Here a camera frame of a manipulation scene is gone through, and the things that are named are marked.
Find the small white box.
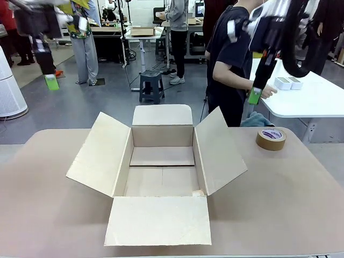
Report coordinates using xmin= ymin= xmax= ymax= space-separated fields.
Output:
xmin=274 ymin=77 xmax=292 ymax=91
xmin=289 ymin=76 xmax=304 ymax=90

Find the person in dark t-shirt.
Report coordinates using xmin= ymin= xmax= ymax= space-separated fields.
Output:
xmin=205 ymin=0 xmax=279 ymax=127

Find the white side table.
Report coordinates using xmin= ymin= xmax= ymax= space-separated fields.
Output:
xmin=248 ymin=58 xmax=344 ymax=143

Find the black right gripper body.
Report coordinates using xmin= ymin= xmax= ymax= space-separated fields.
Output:
xmin=249 ymin=16 xmax=283 ymax=52

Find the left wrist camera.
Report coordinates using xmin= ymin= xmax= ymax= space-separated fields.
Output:
xmin=76 ymin=15 xmax=89 ymax=33

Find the white background desk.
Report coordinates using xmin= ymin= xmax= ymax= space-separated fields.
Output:
xmin=124 ymin=25 xmax=165 ymax=92

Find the brown cardboard shipping box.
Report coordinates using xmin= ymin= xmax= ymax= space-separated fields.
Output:
xmin=66 ymin=104 xmax=248 ymax=247

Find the grey plastic stool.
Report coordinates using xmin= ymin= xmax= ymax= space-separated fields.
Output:
xmin=139 ymin=69 xmax=166 ymax=105

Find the black light stand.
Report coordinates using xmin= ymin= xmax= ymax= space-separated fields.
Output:
xmin=118 ymin=0 xmax=131 ymax=67

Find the brown packing tape roll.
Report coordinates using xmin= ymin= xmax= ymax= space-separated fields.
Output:
xmin=255 ymin=127 xmax=288 ymax=152

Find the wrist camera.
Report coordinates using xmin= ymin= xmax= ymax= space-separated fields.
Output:
xmin=227 ymin=20 xmax=239 ymax=44
xmin=76 ymin=15 xmax=89 ymax=33

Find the person in grey hoodie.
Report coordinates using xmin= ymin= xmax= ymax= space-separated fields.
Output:
xmin=164 ymin=0 xmax=189 ymax=85

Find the person's right forearm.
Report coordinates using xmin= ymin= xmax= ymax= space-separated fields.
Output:
xmin=213 ymin=61 xmax=263 ymax=94

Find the person's right hand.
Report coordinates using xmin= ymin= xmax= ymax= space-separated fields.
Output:
xmin=260 ymin=85 xmax=279 ymax=99

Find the teal cloth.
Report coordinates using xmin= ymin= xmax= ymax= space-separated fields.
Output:
xmin=240 ymin=111 xmax=275 ymax=127

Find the figure in floral shirt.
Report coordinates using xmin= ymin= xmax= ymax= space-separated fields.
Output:
xmin=58 ymin=0 xmax=99 ymax=86

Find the white air purifier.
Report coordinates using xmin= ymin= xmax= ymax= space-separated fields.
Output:
xmin=0 ymin=44 xmax=29 ymax=119

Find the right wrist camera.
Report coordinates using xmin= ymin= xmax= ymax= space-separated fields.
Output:
xmin=227 ymin=20 xmax=239 ymax=44

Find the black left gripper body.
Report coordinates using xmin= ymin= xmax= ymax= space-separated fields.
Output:
xmin=32 ymin=37 xmax=56 ymax=76

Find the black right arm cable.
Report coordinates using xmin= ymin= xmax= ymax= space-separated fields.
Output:
xmin=279 ymin=16 xmax=312 ymax=78

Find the open cardboard tray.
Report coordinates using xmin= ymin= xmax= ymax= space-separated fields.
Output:
xmin=130 ymin=26 xmax=156 ymax=37

